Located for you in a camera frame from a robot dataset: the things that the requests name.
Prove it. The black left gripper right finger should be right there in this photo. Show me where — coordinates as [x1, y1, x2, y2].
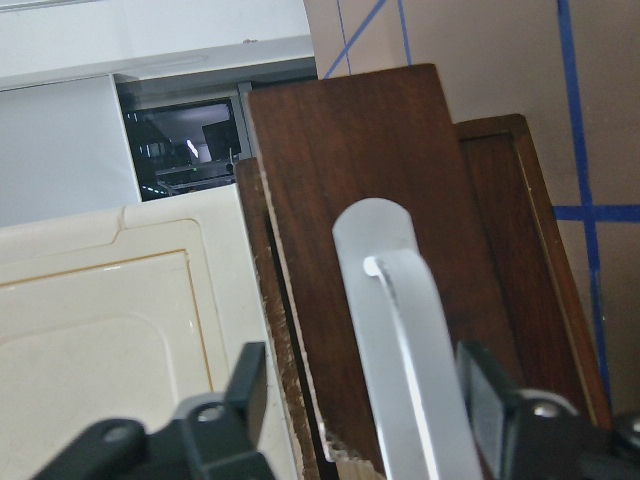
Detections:
[456, 341, 517, 478]

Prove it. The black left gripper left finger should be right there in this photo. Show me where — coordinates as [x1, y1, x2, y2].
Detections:
[225, 342, 267, 447]

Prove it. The white drawer handle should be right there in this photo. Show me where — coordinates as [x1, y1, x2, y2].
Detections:
[332, 198, 483, 479]

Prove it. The dark brown wooden drawer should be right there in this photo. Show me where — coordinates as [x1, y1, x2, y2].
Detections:
[237, 64, 634, 479]

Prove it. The cream plastic storage box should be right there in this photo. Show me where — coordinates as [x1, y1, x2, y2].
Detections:
[1, 186, 268, 479]

